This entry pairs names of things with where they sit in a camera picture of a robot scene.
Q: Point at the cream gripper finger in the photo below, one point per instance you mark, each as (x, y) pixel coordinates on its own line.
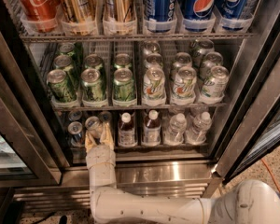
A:
(106, 137)
(89, 141)

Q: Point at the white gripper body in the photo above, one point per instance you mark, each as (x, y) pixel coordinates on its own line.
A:
(100, 156)

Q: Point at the red bull can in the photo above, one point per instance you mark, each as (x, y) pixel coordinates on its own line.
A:
(105, 116)
(75, 116)
(76, 132)
(95, 127)

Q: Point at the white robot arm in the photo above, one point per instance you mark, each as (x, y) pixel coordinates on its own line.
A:
(250, 202)

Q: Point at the green can front middle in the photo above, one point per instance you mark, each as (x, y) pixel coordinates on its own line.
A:
(93, 85)

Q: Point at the green can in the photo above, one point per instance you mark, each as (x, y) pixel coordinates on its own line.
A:
(69, 49)
(93, 85)
(61, 86)
(123, 85)

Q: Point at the green can front right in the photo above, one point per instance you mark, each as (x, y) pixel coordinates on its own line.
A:
(123, 85)

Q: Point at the green can front left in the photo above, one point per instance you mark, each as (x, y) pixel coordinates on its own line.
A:
(61, 86)

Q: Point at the white diet can front left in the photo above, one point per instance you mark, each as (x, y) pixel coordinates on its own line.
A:
(153, 86)

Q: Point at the white diet can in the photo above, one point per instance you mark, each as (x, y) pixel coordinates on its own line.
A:
(154, 59)
(216, 82)
(181, 59)
(184, 83)
(153, 86)
(210, 60)

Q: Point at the green can second row middle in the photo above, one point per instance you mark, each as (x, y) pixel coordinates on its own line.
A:
(94, 61)

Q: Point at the green can second row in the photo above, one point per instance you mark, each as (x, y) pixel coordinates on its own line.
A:
(94, 61)
(66, 63)
(123, 60)

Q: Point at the green can second row right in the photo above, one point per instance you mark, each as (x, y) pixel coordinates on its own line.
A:
(123, 60)

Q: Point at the green can second row left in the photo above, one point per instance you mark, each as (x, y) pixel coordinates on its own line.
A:
(66, 63)

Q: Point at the stainless steel fridge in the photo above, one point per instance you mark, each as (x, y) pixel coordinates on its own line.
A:
(53, 176)

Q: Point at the white diet can front middle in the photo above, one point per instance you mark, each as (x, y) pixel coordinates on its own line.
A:
(184, 83)

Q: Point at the green can back left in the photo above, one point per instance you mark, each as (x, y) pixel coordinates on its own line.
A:
(69, 49)

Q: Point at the silver can back left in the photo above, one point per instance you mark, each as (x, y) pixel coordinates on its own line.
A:
(150, 47)

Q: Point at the silver can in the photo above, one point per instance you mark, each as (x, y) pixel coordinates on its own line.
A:
(199, 48)
(150, 47)

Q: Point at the white diet can front right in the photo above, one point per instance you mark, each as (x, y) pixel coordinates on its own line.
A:
(216, 82)

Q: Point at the silver can back right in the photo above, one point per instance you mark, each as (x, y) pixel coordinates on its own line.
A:
(199, 48)

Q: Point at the gold can right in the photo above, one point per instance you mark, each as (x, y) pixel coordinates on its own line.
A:
(119, 15)

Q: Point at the gold can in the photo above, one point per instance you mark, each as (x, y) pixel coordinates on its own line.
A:
(119, 15)
(77, 16)

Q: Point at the gold can left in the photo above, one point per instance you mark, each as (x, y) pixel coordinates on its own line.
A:
(77, 16)

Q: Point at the blue Pepsi can left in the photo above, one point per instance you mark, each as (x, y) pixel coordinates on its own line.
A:
(159, 14)

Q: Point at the blue pepsi can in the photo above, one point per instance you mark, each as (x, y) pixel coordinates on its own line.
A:
(197, 13)
(234, 10)
(159, 14)

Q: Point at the red Coca-Cola can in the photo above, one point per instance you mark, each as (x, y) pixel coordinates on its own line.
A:
(42, 12)

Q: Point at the open fridge door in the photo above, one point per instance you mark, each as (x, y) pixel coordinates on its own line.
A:
(257, 127)

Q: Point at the blue Pepsi can middle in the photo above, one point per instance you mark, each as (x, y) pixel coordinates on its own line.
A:
(197, 13)

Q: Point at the blue Pepsi can right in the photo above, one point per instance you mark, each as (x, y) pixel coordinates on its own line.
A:
(234, 10)

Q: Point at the brown tea bottle left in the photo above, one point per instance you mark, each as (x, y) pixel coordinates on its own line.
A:
(126, 136)

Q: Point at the brown tea bottle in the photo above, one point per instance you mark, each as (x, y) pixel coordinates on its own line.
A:
(126, 136)
(151, 129)

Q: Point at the brown tea bottle right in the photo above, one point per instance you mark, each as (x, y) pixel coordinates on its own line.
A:
(151, 129)

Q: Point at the clear water bottle left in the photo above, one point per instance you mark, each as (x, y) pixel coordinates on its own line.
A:
(174, 133)

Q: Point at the clear water bottle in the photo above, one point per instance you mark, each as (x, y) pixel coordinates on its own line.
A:
(174, 133)
(196, 134)

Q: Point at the clear water bottle right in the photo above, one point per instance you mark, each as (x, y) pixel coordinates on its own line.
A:
(196, 134)

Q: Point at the middle wire shelf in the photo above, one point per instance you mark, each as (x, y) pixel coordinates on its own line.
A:
(132, 107)

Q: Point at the wire shelf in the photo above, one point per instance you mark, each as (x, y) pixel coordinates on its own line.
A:
(132, 107)
(45, 38)

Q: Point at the top wire shelf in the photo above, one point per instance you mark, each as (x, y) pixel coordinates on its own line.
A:
(45, 38)

